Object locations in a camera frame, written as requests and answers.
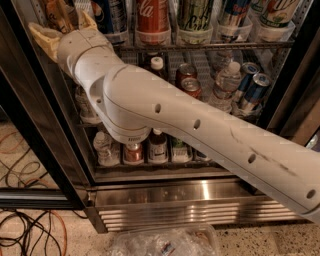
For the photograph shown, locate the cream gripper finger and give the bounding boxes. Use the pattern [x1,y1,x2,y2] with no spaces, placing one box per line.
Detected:
[78,10,98,31]
[28,22,63,62]

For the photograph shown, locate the orange soda can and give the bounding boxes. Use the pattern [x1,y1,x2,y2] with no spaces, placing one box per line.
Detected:
[43,0,79,34]

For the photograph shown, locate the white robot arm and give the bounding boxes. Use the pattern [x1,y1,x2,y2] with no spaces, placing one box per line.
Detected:
[28,13,320,224]

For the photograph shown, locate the blue Pepsi can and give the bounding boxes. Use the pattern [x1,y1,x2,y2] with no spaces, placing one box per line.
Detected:
[90,0,128,45]

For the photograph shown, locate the red Coca-Cola can top shelf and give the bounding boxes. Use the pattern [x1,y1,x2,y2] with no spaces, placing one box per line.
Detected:
[136,0,170,45]

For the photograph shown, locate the silver can front left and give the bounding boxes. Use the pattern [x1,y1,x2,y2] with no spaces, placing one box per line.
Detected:
[75,86,101,124]

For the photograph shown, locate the brown tea bottle middle shelf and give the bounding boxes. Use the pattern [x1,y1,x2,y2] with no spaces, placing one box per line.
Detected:
[145,57,167,80]

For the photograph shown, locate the brown tea bottle shelf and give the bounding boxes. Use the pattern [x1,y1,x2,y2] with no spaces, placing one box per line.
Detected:
[145,57,167,80]
[148,129,168,164]

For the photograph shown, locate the green yellow tall can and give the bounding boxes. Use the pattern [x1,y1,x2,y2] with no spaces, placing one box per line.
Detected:
[177,0,214,32]

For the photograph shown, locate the red Coke can back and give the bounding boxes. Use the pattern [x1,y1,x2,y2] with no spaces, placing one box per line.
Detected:
[175,63,197,87]

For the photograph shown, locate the red coke can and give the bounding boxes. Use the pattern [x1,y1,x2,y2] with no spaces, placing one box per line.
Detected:
[175,63,197,87]
[181,78,201,99]

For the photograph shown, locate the red Coke can front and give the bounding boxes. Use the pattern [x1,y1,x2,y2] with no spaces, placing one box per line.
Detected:
[181,78,201,99]

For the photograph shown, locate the glass fridge door left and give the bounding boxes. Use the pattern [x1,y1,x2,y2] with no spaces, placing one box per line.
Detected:
[0,70,84,210]

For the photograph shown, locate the clear water bottle bottom shelf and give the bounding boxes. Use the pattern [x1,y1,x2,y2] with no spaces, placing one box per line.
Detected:
[93,131,120,167]

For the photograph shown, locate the clear water bottle shelf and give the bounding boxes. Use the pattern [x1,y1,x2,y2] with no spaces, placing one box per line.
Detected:
[93,131,120,167]
[208,62,241,113]

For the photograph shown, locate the red can bottom shelf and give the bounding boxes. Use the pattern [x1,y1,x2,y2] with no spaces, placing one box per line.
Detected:
[124,143,144,165]

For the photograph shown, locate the brown tea bottle bottom shelf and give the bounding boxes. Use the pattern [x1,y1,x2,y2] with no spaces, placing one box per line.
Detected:
[148,129,168,164]

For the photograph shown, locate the blue Red Bull can top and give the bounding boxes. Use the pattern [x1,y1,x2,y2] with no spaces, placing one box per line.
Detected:
[218,0,251,27]

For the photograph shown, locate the blue red bull can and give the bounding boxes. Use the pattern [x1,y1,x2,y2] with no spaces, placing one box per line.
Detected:
[218,0,251,27]
[240,72,271,112]
[233,62,260,103]

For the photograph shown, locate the clear water bottle middle shelf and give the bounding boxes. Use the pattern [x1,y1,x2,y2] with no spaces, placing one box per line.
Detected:
[208,62,241,113]

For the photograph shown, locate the blue Red Bull can back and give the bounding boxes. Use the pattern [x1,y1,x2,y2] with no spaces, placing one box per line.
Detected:
[233,62,260,103]

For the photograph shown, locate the blue can bottom shelf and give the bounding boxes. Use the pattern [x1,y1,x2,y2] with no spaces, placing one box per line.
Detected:
[196,151,211,161]

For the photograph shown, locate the blue Red Bull can front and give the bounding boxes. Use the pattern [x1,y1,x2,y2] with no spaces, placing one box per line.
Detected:
[240,72,271,112]

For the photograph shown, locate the clear plastic bin on floor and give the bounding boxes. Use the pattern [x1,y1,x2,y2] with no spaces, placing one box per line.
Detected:
[108,224,222,256]

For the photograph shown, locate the black and orange floor cables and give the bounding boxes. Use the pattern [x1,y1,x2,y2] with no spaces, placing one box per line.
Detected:
[0,209,88,256]

